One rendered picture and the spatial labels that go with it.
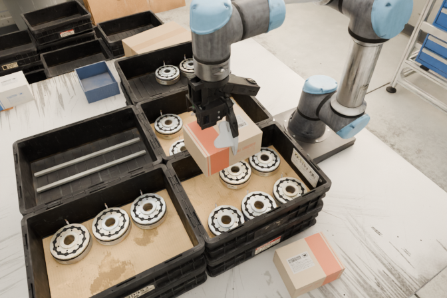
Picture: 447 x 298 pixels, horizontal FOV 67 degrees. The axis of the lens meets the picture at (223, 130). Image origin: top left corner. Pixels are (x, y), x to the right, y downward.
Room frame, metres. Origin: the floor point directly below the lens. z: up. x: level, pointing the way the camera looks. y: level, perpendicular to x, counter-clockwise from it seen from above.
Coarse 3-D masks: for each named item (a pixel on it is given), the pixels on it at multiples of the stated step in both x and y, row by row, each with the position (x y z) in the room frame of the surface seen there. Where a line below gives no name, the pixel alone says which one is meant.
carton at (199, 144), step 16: (240, 112) 0.64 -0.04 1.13; (192, 128) 0.59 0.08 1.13; (208, 128) 0.59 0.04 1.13; (240, 128) 0.59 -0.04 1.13; (256, 128) 0.59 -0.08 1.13; (192, 144) 0.55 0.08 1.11; (208, 144) 0.53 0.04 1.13; (240, 144) 0.54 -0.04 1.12; (256, 144) 0.57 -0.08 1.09; (208, 160) 0.50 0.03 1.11; (224, 160) 0.52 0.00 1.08; (240, 160) 0.54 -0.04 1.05
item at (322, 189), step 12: (180, 156) 0.66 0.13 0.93; (168, 168) 0.61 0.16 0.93; (180, 192) 0.53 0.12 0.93; (312, 192) 0.53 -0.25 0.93; (324, 192) 0.54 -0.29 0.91; (288, 204) 0.49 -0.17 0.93; (300, 204) 0.51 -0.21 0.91; (192, 216) 0.46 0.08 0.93; (264, 216) 0.46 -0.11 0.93; (276, 216) 0.47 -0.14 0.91; (204, 228) 0.42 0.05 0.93; (240, 228) 0.42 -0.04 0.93; (252, 228) 0.43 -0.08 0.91; (204, 240) 0.39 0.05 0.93; (216, 240) 0.39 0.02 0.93; (228, 240) 0.40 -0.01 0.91
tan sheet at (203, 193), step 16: (208, 176) 0.66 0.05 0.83; (256, 176) 0.66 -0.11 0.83; (272, 176) 0.66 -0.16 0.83; (288, 176) 0.66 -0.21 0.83; (192, 192) 0.60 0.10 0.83; (208, 192) 0.60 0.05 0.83; (224, 192) 0.60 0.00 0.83; (240, 192) 0.60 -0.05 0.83; (288, 192) 0.60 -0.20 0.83; (208, 208) 0.54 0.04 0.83; (240, 208) 0.54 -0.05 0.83; (256, 208) 0.54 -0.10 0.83
